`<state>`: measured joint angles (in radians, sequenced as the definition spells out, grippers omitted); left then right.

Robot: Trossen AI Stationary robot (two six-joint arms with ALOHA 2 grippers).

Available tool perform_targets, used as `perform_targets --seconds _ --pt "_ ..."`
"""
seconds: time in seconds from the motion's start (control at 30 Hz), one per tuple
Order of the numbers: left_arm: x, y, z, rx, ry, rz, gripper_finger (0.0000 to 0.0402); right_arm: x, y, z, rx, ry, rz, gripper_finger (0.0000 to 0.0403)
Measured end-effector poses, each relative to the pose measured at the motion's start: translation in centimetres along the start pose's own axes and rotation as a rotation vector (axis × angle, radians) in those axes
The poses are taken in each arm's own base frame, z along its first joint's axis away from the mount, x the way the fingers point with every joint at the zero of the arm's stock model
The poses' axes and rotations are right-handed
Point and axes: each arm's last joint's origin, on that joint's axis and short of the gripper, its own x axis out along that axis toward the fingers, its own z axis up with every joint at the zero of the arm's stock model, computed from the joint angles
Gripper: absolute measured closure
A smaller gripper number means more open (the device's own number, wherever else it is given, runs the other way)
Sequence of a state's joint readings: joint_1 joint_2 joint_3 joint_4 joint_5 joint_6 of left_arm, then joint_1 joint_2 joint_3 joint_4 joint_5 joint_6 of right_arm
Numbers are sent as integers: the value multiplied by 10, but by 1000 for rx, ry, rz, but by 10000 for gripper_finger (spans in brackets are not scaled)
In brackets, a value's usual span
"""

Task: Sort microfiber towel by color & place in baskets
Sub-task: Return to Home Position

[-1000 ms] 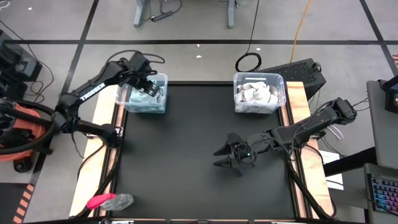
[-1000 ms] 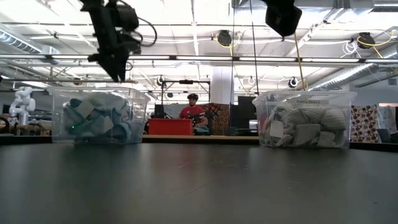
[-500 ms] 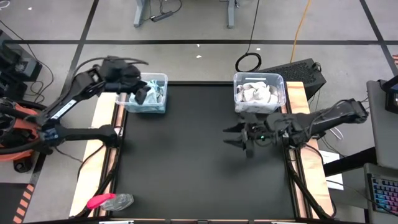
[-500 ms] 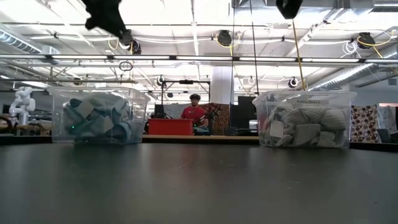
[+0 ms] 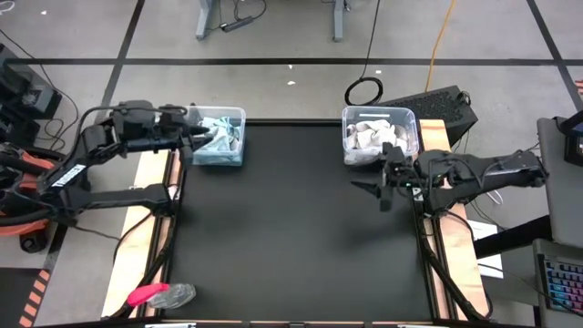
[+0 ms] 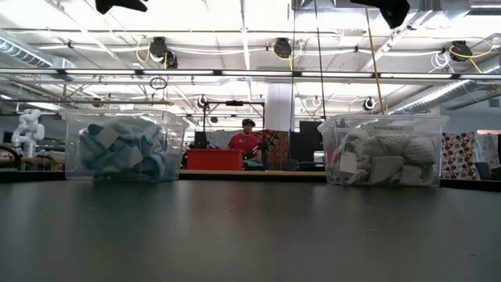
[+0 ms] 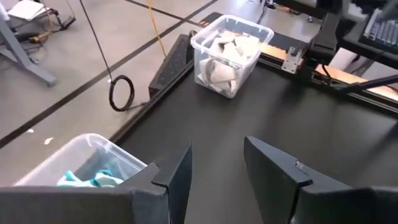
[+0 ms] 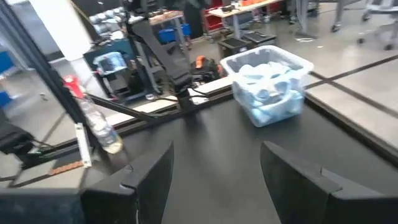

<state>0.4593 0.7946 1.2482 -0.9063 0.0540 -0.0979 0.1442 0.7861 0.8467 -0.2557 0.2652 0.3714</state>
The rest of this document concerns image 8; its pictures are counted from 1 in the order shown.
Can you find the orange and black vacuum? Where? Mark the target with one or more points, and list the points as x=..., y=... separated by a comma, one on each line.
x=205, y=67

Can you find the black aluminium frame strut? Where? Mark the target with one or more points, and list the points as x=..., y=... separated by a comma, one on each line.
x=40, y=74

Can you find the clear plastic bin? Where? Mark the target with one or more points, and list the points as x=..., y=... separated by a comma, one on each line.
x=306, y=67

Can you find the small blue bin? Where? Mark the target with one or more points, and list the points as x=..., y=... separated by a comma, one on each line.
x=169, y=34

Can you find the plastic wrapped device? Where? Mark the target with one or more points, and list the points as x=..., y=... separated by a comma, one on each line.
x=110, y=62

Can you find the black floor equipment box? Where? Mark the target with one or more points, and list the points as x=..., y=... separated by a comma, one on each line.
x=236, y=46

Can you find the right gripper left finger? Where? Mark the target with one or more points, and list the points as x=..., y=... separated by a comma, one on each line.
x=146, y=186

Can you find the office chair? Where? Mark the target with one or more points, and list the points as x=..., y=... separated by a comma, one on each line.
x=379, y=21

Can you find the teal equipment cart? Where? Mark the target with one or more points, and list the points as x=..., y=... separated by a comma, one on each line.
x=124, y=84

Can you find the wooden top table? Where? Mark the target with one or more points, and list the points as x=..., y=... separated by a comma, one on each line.
x=236, y=7

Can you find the red storage boxes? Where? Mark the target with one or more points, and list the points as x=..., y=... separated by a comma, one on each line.
x=213, y=20

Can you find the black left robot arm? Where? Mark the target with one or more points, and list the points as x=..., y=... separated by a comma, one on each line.
x=161, y=49

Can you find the white mounting bracket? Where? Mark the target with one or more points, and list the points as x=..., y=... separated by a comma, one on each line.
x=83, y=146

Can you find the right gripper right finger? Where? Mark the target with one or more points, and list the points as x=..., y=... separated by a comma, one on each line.
x=295, y=186

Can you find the blue storage bins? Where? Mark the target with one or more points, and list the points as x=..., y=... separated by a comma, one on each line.
x=4, y=60

